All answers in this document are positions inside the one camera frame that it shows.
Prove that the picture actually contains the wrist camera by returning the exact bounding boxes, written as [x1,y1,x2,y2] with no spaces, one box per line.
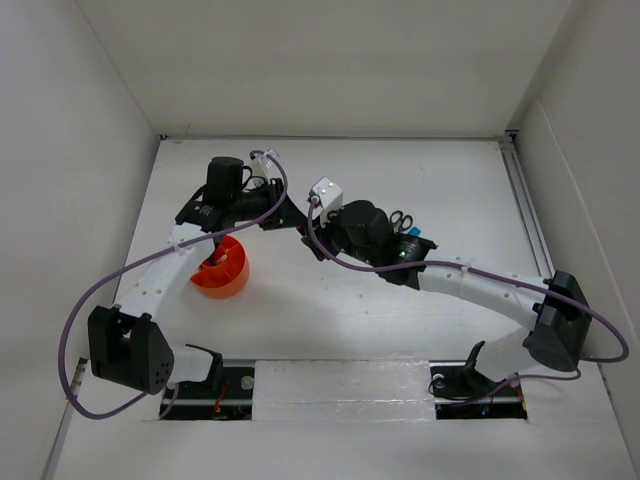
[249,149,281,181]
[309,176,343,227]

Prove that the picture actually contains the purple cable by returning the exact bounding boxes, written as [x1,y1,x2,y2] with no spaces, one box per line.
[305,197,630,406]
[58,148,290,420]

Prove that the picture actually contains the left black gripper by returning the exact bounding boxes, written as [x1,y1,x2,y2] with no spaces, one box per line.
[229,178,307,231]

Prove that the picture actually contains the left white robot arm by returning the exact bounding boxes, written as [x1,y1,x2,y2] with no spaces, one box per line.
[87,150,300,397]

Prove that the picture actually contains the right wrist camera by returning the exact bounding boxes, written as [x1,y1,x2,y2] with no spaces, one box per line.
[309,176,343,227]

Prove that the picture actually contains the aluminium rail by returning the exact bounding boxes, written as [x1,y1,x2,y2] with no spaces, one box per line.
[497,130,555,278]

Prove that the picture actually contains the orange round pen holder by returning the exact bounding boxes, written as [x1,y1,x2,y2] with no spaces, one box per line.
[190,236,250,300]

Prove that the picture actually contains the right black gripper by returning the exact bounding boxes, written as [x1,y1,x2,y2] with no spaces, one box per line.
[300,202,378,267]

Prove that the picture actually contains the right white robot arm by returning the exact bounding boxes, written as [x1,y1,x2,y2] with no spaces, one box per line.
[304,195,591,394]

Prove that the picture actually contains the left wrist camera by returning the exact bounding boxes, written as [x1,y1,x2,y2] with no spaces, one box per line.
[249,149,281,181]

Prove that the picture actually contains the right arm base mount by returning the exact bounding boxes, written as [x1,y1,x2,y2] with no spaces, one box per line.
[428,341,528,420]

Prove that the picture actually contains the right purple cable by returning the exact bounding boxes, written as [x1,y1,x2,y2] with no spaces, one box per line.
[305,197,630,406]

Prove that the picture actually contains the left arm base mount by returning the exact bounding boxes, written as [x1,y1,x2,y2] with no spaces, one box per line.
[158,344,256,421]

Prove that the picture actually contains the black handled scissors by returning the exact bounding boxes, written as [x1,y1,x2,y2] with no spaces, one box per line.
[389,210,413,233]

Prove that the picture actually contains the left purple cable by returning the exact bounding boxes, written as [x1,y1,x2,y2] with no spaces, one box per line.
[58,148,290,420]

